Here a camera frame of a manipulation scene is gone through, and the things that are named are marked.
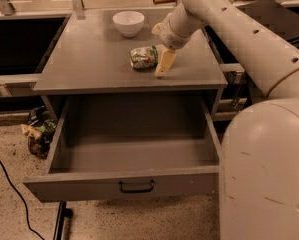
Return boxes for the grey cabinet with top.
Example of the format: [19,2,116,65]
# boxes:
[34,9,227,121]

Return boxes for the brown wooden stick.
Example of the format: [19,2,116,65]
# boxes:
[152,0,176,5]

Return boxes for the crushed green 7up can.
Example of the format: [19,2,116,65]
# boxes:
[130,45,158,69]

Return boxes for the black drawer handle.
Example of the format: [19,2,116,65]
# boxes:
[119,180,155,194]

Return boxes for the open grey top drawer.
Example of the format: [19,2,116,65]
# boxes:
[24,95,220,202]

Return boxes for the white ceramic bowl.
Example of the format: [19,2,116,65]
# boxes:
[112,11,145,37]

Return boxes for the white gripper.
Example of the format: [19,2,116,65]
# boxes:
[151,14,190,77]

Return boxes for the black stand leg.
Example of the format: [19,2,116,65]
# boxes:
[53,202,73,240]

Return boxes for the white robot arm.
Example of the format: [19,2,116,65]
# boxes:
[153,0,299,240]

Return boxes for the pile of snack bags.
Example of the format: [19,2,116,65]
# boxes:
[21,106,56,159]

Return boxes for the black cable on floor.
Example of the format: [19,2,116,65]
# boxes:
[0,135,46,240]

